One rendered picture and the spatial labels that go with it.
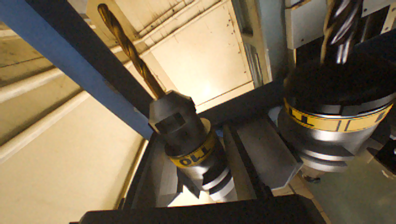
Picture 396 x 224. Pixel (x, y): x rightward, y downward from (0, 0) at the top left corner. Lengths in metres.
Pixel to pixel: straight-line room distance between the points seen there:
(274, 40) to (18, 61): 0.90
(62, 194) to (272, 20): 0.92
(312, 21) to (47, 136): 0.99
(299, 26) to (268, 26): 0.13
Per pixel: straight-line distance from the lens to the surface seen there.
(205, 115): 0.16
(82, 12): 0.76
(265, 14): 0.73
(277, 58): 0.81
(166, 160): 0.17
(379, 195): 0.66
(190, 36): 1.02
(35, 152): 0.41
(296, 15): 0.75
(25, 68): 0.49
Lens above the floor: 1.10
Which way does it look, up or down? 34 degrees up
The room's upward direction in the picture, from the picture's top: 146 degrees clockwise
